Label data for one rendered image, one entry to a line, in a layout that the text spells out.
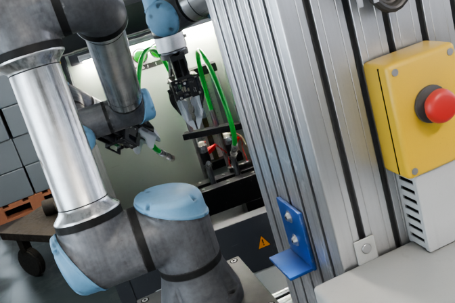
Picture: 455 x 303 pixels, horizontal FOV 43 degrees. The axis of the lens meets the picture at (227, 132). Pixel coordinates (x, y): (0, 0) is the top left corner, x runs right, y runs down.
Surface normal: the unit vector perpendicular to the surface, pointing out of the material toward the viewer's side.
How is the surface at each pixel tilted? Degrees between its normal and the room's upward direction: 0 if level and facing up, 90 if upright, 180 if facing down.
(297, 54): 90
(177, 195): 7
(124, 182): 90
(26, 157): 90
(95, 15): 124
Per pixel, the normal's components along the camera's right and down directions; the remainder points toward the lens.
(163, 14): -0.40, 0.38
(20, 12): 0.25, 0.10
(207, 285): 0.37, -0.15
